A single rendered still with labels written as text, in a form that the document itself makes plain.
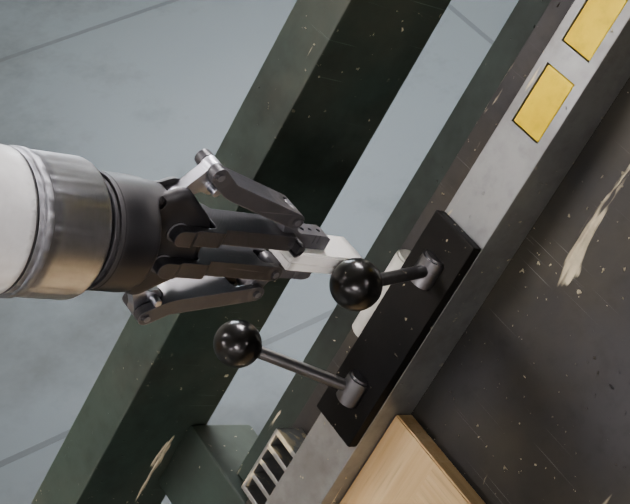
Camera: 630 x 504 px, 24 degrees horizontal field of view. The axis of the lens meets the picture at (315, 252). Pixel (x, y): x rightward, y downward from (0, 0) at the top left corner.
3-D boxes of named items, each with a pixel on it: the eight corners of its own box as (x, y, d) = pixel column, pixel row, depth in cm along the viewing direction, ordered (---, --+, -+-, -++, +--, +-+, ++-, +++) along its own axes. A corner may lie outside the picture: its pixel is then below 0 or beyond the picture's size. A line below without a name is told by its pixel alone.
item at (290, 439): (265, 485, 130) (240, 487, 128) (301, 427, 127) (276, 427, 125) (288, 517, 128) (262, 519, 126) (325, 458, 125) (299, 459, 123)
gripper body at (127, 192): (79, 138, 90) (195, 156, 97) (27, 247, 94) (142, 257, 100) (133, 208, 86) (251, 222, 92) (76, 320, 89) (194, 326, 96)
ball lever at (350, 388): (352, 398, 119) (204, 341, 115) (375, 362, 117) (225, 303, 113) (358, 425, 116) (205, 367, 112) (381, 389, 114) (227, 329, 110)
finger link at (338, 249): (268, 236, 102) (273, 228, 102) (339, 244, 107) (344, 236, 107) (290, 262, 100) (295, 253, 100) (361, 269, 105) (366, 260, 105)
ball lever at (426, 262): (406, 273, 114) (310, 292, 103) (429, 234, 112) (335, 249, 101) (441, 303, 112) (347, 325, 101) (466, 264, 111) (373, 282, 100)
